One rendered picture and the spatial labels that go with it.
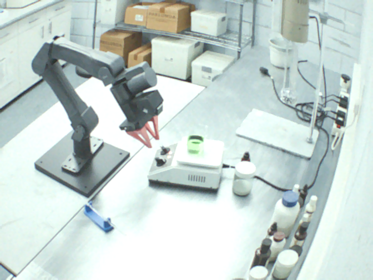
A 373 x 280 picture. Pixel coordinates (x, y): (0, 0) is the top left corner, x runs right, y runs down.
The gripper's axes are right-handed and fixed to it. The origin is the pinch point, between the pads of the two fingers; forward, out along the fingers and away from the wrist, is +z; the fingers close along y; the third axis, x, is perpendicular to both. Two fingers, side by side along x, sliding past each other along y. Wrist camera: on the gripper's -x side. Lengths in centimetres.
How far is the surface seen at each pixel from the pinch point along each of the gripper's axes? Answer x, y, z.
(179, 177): -3.9, -1.6, 11.3
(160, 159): 0.7, -0.7, 5.7
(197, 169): -8.7, 1.3, 11.1
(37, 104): 244, 80, 8
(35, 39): 249, 115, -48
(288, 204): -38.4, -3.2, 19.8
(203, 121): 12.8, 30.7, 15.3
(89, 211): 5.2, -27.8, 2.2
